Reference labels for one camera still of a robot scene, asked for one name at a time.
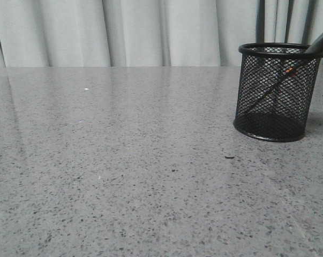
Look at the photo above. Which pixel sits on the grey orange scissors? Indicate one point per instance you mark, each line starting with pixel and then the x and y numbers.
pixel 315 48

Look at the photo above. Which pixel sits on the black mesh pencil cup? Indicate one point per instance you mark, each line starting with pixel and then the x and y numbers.
pixel 282 115

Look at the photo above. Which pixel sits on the white curtain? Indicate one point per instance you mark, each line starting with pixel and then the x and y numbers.
pixel 148 33

